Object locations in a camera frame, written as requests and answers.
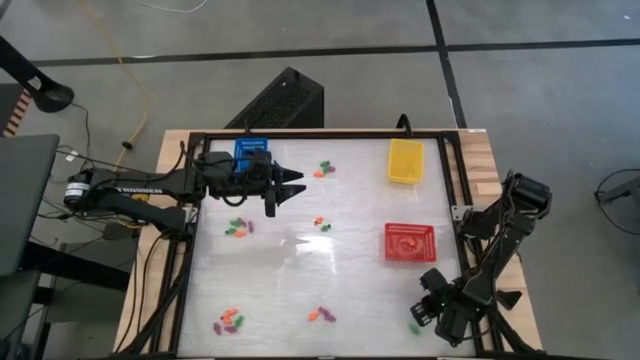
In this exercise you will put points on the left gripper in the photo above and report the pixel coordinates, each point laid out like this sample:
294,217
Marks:
252,180

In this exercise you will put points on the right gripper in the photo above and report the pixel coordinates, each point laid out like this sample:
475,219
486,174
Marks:
457,320

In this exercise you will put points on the blue plastic basket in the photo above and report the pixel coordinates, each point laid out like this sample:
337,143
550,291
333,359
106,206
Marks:
250,147

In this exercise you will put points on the red plastic basket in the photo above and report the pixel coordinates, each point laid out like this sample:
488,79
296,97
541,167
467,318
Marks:
425,232

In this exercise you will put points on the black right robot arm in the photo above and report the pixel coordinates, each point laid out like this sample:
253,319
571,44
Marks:
500,260

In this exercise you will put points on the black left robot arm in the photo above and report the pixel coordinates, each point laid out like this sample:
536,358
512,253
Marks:
150,189

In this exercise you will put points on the black perforated computer case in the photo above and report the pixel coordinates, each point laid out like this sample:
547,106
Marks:
285,95

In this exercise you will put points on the silver mounting plate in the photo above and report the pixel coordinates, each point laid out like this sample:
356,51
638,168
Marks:
457,212
192,214

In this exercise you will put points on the yellow plastic basket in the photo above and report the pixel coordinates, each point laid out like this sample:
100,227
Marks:
406,162

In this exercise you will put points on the black floor tape strip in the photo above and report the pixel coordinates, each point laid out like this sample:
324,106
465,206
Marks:
448,75
250,55

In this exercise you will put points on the yellow plug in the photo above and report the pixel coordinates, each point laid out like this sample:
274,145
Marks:
141,198

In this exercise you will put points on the grey floor box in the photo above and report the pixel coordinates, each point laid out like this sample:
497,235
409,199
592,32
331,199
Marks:
117,233

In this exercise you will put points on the dark grey stand leg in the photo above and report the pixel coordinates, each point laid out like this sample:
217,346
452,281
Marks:
625,191

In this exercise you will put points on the black desk base beam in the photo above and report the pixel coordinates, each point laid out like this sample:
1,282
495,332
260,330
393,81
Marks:
75,267

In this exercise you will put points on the black stand with round base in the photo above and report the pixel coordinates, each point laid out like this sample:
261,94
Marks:
50,95

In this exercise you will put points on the grey desk top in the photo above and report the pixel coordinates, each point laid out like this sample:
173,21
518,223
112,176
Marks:
25,200

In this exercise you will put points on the striped floor marker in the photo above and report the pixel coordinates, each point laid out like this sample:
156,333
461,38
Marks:
17,115

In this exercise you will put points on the dark grey furniture panel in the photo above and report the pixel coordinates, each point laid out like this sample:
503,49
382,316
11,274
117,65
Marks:
15,310

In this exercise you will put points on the black triangular bracket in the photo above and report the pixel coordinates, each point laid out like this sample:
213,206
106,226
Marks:
510,299

